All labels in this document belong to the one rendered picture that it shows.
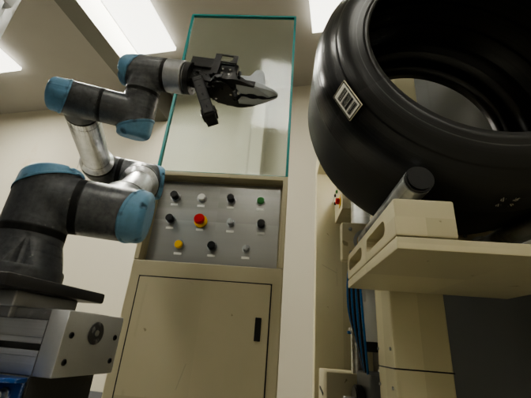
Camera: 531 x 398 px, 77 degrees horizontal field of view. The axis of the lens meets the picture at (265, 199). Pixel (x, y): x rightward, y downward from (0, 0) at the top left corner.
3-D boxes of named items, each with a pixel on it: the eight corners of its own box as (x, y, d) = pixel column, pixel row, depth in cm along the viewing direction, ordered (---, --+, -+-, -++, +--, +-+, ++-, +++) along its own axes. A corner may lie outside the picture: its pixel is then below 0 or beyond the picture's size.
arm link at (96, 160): (88, 159, 114) (53, 58, 71) (122, 167, 117) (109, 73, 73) (79, 190, 110) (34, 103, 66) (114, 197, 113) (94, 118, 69)
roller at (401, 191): (378, 244, 83) (364, 254, 82) (366, 230, 85) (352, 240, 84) (442, 181, 51) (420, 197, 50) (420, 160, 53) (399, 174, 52)
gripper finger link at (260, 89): (281, 69, 73) (240, 63, 74) (276, 89, 70) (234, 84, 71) (281, 79, 76) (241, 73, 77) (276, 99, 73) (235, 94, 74)
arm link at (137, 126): (101, 133, 78) (111, 88, 79) (151, 144, 81) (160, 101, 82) (94, 125, 70) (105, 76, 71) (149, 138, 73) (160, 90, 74)
